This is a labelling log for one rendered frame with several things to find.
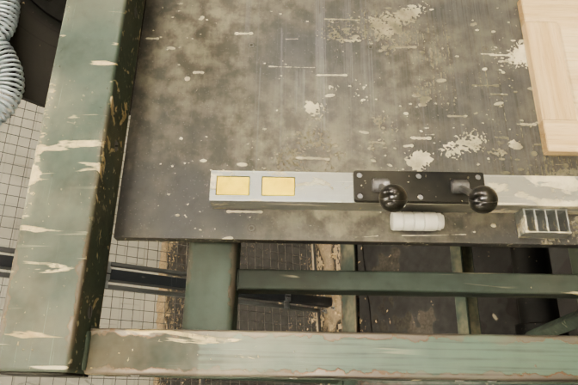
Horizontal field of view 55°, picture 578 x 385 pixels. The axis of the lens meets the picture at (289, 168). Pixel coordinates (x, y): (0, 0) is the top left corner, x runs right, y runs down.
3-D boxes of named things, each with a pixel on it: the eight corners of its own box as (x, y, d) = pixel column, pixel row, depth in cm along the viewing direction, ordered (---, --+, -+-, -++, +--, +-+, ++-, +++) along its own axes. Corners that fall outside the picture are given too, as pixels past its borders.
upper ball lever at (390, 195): (390, 196, 85) (409, 215, 72) (365, 196, 85) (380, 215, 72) (391, 172, 85) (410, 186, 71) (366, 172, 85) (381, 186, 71)
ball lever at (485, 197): (468, 198, 85) (501, 216, 72) (444, 197, 85) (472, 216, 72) (470, 174, 85) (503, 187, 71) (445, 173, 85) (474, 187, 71)
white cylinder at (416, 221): (390, 232, 86) (440, 233, 86) (393, 227, 83) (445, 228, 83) (389, 214, 87) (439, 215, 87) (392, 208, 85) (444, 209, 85)
